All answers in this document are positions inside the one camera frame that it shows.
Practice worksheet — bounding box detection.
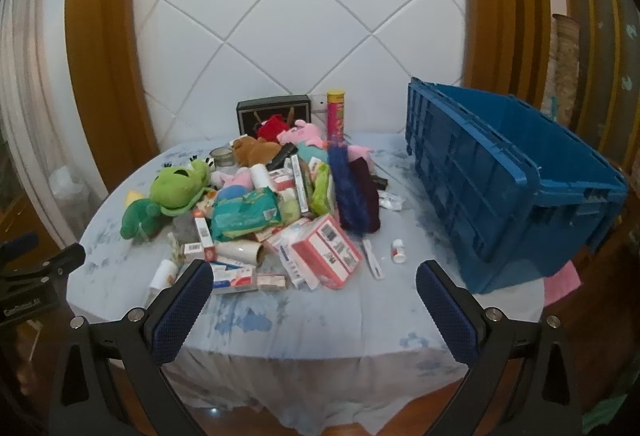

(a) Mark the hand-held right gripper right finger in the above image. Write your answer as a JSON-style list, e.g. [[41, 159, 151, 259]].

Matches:
[[415, 259, 586, 436]]

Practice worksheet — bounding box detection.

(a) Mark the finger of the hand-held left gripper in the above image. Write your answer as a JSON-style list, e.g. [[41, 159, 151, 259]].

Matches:
[[0, 231, 40, 262], [0, 243, 87, 290]]

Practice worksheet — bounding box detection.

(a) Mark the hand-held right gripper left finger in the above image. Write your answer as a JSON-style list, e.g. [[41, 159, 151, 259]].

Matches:
[[48, 260, 216, 436]]

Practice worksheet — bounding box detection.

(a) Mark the blue plastic crate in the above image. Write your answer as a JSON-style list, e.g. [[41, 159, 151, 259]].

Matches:
[[404, 76, 630, 295]]

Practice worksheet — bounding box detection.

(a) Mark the green frog plush toy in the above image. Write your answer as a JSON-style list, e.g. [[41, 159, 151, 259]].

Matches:
[[120, 155, 213, 239]]

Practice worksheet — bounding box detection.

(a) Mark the white carton with pink sides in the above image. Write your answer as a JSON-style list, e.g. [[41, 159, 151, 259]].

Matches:
[[290, 215, 362, 289]]

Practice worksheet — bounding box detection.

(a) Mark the pile of small medicine cartons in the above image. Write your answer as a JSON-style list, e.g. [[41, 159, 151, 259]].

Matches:
[[181, 155, 321, 295]]

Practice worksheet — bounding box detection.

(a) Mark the white plastic bag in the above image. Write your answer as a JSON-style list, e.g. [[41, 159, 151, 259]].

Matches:
[[50, 166, 87, 212]]

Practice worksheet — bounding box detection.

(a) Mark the cardboard tube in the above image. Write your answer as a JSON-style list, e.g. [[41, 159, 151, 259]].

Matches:
[[215, 241, 264, 267]]

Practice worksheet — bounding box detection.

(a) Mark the white slim packet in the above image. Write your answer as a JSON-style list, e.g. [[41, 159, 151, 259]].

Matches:
[[362, 239, 385, 279]]

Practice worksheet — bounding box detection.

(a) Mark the green wet wipes pack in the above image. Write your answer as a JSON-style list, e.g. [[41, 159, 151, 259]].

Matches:
[[210, 189, 283, 239]]

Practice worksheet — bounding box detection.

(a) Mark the pink cloth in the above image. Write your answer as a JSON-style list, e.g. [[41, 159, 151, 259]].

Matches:
[[542, 261, 583, 307]]

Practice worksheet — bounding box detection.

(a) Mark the blue pink plush toy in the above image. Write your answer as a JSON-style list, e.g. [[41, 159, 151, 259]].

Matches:
[[220, 169, 252, 202]]

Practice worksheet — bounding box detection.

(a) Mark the maroon fuzzy cloth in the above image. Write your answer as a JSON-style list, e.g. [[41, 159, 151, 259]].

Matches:
[[348, 159, 381, 234]]

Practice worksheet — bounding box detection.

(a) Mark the white lint roller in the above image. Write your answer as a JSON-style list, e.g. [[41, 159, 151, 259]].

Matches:
[[250, 163, 271, 191]]

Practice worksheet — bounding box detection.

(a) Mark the glass candle jar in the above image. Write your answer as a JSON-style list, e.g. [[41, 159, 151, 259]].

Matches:
[[209, 147, 236, 168]]

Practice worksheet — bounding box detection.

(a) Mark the blue fuzzy cloth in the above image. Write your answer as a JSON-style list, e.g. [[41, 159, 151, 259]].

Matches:
[[327, 142, 368, 233]]

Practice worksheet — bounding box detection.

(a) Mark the green snack packet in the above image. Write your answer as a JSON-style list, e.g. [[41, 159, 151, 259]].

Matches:
[[312, 163, 333, 217]]

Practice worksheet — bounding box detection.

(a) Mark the brown plush toy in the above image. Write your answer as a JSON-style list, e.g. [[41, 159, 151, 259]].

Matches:
[[231, 136, 282, 167]]

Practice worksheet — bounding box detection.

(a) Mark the white sheer curtain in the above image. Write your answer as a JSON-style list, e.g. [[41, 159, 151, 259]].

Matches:
[[0, 0, 108, 237]]

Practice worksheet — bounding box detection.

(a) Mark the green cloth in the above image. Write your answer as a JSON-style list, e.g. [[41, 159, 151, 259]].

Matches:
[[582, 381, 640, 432]]

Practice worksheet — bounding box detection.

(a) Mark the red plush toy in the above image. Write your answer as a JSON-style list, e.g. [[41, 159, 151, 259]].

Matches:
[[257, 115, 296, 142]]

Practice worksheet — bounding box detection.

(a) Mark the pink pig plush teal dress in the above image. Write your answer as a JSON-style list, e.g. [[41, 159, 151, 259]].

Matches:
[[277, 119, 327, 162]]

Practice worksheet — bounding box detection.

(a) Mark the black gift box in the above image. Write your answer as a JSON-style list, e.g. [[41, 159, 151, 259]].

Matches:
[[236, 92, 312, 139]]

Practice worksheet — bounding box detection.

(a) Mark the pink chip can yellow lid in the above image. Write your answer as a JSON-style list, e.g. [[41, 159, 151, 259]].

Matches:
[[326, 89, 347, 144]]

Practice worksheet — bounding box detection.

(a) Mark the rolled beige mat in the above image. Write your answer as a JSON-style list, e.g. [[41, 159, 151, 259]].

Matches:
[[552, 14, 581, 127]]

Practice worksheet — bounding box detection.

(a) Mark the gold framed glass door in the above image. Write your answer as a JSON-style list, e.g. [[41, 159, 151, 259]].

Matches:
[[552, 0, 640, 167]]

